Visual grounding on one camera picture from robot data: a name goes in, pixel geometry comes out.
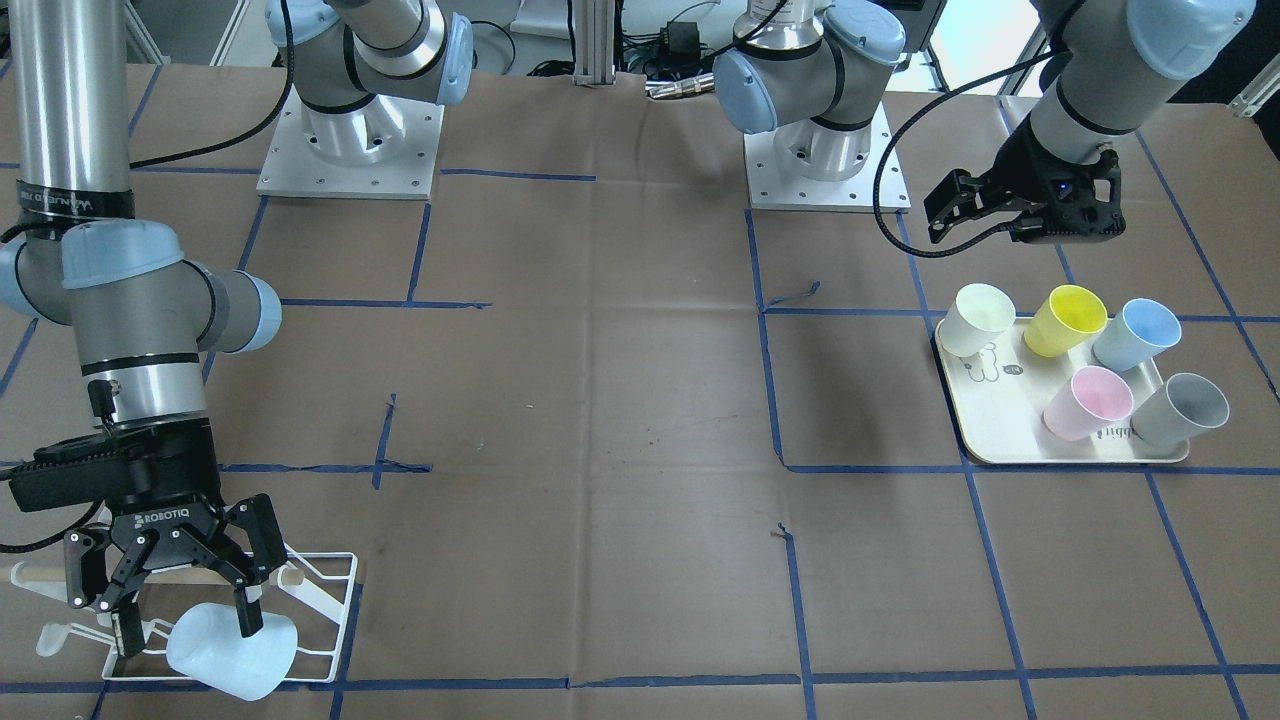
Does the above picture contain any grey plastic cup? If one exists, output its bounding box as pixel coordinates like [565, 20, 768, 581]
[1132, 372, 1230, 447]

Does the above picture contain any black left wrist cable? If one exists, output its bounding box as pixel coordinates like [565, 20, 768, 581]
[872, 0, 1082, 261]

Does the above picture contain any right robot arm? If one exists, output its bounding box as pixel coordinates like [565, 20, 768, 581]
[3, 1, 287, 659]

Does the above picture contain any yellow plastic cup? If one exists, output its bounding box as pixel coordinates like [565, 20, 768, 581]
[1023, 284, 1108, 357]

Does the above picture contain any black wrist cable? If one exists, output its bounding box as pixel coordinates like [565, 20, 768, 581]
[0, 0, 296, 556]
[872, 0, 1082, 261]

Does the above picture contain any cream serving tray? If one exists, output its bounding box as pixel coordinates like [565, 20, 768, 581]
[937, 316, 1190, 465]

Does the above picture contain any light blue cup on tray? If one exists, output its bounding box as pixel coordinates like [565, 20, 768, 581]
[1092, 299, 1181, 373]

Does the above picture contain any aluminium frame post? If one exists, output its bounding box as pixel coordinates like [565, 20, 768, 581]
[568, 0, 621, 87]

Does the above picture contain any white plastic cup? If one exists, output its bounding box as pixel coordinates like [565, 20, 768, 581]
[936, 283, 1016, 357]

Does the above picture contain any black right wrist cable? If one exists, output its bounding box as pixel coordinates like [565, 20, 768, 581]
[0, 0, 296, 556]

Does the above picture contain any light blue plastic cup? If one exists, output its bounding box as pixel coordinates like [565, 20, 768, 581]
[166, 603, 298, 701]

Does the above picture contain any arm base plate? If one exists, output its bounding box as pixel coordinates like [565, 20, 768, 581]
[257, 94, 445, 200]
[742, 104, 913, 213]

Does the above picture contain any white wire cup rack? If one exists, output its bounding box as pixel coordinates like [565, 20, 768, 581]
[35, 551, 358, 685]

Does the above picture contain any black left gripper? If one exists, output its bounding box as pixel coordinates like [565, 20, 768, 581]
[924, 126, 1126, 243]

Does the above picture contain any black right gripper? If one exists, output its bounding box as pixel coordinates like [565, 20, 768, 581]
[8, 419, 287, 659]

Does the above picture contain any pink plastic cup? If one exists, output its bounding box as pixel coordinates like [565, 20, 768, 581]
[1042, 365, 1135, 441]

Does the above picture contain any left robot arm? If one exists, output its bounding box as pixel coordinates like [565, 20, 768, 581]
[709, 1, 1258, 258]

